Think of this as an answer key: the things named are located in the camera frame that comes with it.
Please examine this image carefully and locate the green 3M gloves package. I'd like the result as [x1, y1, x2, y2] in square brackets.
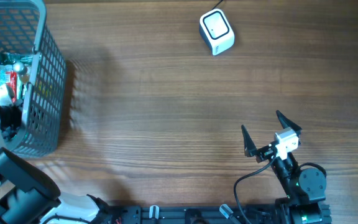
[0, 52, 33, 102]

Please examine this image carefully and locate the yellow oil bottle silver cap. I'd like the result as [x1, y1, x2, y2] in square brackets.
[12, 62, 31, 83]

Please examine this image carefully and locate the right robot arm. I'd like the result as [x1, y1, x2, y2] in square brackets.
[234, 110, 333, 224]

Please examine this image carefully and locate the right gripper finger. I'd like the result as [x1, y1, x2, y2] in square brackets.
[241, 124, 257, 157]
[276, 110, 302, 137]

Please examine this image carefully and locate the grey plastic mesh basket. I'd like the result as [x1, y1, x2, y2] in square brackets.
[0, 1, 67, 157]

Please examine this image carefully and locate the right camera cable black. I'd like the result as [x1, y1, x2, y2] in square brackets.
[233, 158, 275, 223]

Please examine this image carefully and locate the white barcode scanner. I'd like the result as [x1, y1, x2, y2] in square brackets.
[199, 9, 235, 56]

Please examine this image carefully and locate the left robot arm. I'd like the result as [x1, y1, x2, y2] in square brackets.
[0, 105, 112, 224]

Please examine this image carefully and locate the red white tube package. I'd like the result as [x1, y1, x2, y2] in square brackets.
[5, 71, 17, 95]

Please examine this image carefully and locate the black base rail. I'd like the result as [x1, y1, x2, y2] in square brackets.
[104, 203, 332, 224]

